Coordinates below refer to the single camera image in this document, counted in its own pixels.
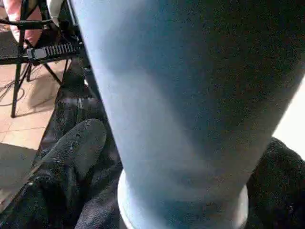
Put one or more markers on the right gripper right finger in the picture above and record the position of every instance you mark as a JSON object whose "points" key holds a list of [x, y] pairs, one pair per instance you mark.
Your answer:
{"points": [[278, 190]]}

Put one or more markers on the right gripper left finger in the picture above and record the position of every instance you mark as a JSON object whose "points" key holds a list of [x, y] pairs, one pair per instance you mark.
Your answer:
{"points": [[71, 155]]}

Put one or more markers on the white plastic table top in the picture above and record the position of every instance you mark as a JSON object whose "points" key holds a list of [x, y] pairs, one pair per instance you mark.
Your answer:
{"points": [[293, 124]]}

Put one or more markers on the white plastic table leg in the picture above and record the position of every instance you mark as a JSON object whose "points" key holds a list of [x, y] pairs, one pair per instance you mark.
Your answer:
{"points": [[178, 95]]}

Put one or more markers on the black ribbed box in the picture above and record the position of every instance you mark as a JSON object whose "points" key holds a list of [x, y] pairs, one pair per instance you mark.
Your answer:
{"points": [[52, 50]]}

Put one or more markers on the pink fabric object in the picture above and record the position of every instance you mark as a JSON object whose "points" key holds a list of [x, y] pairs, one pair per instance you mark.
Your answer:
{"points": [[14, 12]]}

